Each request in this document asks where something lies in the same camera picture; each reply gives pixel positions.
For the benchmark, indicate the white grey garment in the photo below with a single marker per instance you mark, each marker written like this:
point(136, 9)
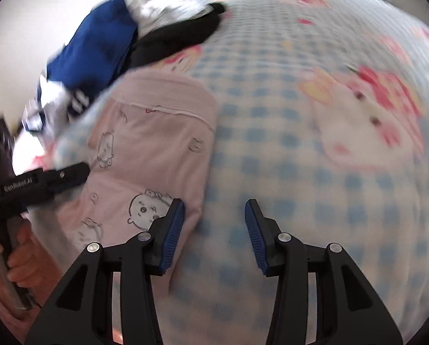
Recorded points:
point(171, 7)

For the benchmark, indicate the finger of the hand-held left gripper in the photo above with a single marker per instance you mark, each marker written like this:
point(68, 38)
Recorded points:
point(68, 176)

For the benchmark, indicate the person's left hand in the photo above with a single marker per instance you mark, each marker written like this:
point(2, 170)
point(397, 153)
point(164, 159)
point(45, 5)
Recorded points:
point(27, 258)

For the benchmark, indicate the dark blue garment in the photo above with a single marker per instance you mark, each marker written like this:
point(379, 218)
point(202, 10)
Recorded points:
point(92, 46)

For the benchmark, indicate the blue checked printed blanket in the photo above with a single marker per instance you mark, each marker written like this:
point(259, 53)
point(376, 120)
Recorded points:
point(326, 151)

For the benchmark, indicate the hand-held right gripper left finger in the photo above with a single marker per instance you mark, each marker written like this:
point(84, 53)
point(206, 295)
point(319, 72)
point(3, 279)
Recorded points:
point(171, 240)

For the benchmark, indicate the blue white striped garment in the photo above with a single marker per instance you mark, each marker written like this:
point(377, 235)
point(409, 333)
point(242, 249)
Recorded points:
point(56, 107)

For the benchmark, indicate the pink cartoon print pajama pants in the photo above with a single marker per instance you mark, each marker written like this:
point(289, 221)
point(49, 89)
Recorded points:
point(153, 151)

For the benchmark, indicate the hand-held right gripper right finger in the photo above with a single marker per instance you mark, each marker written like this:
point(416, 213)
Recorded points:
point(255, 237)

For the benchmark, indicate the black garment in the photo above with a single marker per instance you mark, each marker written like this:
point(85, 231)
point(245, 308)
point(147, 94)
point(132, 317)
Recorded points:
point(178, 32)

